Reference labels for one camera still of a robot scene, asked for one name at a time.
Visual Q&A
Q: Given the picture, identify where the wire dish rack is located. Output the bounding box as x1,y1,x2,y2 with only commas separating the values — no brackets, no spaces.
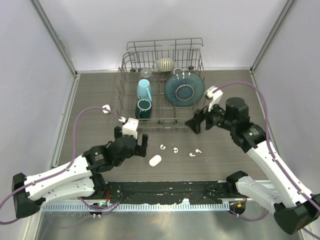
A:
115,37,206,129

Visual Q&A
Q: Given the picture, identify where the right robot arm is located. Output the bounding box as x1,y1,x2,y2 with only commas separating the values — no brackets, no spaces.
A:
185,97,320,235

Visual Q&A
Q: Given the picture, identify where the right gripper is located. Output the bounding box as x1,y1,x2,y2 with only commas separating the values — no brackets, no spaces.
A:
185,97,236,135

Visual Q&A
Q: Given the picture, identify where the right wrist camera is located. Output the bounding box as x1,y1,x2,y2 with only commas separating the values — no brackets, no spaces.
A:
205,86,223,112

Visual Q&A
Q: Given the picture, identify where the small white-rimmed bowl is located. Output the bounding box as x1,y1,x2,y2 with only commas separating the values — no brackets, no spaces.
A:
172,67,184,75

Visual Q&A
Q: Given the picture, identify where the small white charging case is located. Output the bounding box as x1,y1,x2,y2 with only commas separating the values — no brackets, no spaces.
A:
102,104,111,114

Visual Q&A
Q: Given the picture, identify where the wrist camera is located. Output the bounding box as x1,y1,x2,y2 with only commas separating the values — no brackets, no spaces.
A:
205,86,223,112
118,117,139,140

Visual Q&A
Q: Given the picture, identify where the oval white charging case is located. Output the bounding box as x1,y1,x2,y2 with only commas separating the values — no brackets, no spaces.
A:
148,154,162,167

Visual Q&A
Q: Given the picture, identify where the large teal plate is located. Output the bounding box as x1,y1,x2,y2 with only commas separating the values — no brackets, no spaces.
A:
164,72,205,107

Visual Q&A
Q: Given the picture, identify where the dark teal mug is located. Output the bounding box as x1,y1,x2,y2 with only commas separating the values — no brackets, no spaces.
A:
134,99,153,121

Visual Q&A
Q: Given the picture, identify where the white slotted cable duct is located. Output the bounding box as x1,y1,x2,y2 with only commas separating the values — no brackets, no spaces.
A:
43,199,230,212

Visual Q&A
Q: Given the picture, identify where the striped ceramic mug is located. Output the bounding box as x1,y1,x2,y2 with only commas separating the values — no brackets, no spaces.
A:
152,57,175,72

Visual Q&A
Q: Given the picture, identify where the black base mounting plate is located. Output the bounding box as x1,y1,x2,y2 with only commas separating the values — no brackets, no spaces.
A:
105,181,244,205

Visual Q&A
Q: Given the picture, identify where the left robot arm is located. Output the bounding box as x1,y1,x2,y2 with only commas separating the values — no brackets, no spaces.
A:
11,126,149,219

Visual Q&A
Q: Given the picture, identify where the clear glass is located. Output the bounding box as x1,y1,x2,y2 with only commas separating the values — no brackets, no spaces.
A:
140,67,153,79

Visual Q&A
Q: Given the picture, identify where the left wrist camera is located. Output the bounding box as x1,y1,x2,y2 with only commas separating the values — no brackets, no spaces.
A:
118,117,139,140

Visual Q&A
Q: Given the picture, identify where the light blue mug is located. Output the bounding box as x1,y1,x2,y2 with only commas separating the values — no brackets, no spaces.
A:
137,79,152,102

